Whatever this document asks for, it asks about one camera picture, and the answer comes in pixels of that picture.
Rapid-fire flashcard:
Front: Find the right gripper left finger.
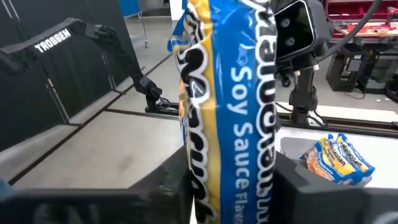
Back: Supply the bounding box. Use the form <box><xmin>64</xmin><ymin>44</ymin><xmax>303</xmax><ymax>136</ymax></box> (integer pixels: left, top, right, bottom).
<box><xmin>129</xmin><ymin>146</ymin><xmax>193</xmax><ymax>224</ymax></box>

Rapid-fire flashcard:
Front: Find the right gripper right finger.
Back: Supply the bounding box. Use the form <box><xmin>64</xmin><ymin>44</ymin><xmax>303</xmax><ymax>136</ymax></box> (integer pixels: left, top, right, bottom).
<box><xmin>270</xmin><ymin>152</ymin><xmax>398</xmax><ymax>224</ymax></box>

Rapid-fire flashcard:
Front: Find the black partition panel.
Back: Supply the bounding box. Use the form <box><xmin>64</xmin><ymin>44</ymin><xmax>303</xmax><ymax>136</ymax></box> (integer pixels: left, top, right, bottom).
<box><xmin>0</xmin><ymin>0</ymin><xmax>142</xmax><ymax>152</ymax></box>

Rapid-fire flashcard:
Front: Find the cluttered workbench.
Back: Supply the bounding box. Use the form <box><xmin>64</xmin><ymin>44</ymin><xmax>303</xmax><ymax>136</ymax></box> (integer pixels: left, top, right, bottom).
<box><xmin>323</xmin><ymin>0</ymin><xmax>398</xmax><ymax>103</ymax></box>

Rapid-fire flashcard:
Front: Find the black aluminium table frame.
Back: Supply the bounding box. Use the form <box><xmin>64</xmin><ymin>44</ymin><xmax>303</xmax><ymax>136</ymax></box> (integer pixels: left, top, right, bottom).
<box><xmin>104</xmin><ymin>105</ymin><xmax>398</xmax><ymax>139</ymax></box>

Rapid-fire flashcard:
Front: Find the black camera on post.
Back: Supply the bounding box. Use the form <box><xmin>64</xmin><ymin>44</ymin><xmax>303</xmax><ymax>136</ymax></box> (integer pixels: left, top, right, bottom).
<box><xmin>273</xmin><ymin>0</ymin><xmax>333</xmax><ymax>125</ymax></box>

